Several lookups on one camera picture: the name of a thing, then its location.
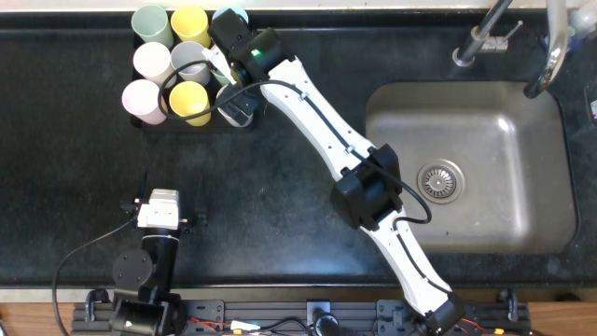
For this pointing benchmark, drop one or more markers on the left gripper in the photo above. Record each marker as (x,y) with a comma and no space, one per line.
(129,207)

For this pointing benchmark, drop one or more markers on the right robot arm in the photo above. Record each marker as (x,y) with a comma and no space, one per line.
(317,116)

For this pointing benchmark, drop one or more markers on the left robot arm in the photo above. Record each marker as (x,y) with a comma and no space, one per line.
(158,261)

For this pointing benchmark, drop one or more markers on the pink cup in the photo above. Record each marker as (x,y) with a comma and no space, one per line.
(142,100)

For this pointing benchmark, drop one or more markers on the yellow cup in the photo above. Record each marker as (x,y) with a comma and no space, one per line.
(189,100)
(189,23)

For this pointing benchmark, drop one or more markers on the white cup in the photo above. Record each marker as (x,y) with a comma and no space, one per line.
(151,63)

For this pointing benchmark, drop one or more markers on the green cup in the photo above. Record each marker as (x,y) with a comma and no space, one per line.
(220,77)
(150,23)

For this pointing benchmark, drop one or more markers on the grey cup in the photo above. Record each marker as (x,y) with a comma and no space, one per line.
(189,58)

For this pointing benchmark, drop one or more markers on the blue cup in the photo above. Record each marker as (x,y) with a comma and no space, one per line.
(233,8)

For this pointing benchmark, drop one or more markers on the steel sink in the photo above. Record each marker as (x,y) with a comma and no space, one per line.
(503,140)

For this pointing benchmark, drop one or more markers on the steel tap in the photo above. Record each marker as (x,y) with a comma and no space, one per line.
(557,46)

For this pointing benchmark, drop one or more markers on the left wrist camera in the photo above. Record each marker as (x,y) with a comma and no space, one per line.
(158,210)

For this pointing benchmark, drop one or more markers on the mounting rail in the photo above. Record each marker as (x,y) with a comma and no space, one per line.
(270,315)

